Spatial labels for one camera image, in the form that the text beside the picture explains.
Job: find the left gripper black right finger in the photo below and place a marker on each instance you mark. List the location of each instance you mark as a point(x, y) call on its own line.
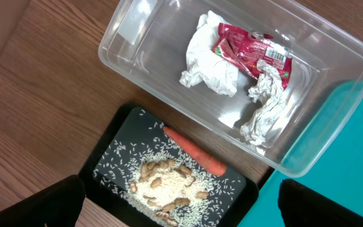
point(302, 207)

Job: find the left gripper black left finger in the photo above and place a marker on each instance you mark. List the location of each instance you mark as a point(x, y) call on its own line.
point(57, 205)

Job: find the orange carrot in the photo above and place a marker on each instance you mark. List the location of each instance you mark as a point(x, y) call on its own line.
point(204, 159)

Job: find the white napkin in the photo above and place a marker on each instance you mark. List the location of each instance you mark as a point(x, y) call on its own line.
point(205, 66)

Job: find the red snack wrapper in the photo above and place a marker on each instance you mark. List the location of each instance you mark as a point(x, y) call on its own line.
point(245, 49)

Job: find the black waste tray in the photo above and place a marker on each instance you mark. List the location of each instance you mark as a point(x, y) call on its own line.
point(135, 135)

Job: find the clear plastic waste bin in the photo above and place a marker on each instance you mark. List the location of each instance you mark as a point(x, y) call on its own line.
point(146, 42)

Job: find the teal plastic tray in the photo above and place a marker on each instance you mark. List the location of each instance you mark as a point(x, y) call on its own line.
point(337, 175)

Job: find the rice and peanut leftovers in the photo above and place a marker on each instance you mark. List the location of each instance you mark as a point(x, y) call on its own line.
point(164, 186)

